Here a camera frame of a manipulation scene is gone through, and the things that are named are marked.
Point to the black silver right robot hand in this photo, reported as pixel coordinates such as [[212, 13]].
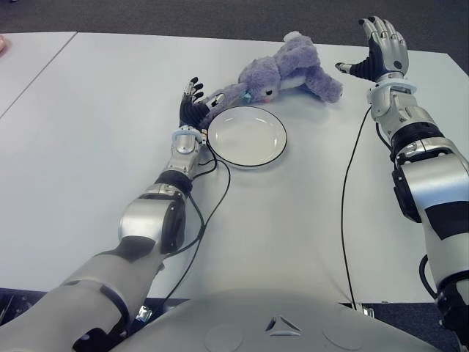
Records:
[[388, 55]]

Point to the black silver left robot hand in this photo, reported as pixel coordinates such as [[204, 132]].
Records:
[[190, 113]]

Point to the white plate black rim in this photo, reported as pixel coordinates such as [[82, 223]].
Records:
[[247, 138]]

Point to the purple plush rabbit doll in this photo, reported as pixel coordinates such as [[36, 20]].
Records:
[[289, 60]]

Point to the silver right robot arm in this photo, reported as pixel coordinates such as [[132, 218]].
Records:
[[428, 183]]

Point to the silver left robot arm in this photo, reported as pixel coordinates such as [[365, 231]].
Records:
[[146, 220]]

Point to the pink object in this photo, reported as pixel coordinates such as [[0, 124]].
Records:
[[2, 44]]

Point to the grey robot torso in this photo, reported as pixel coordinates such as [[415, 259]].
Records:
[[234, 322]]

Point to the metal table bracket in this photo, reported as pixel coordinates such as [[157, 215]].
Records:
[[362, 309], [142, 315]]

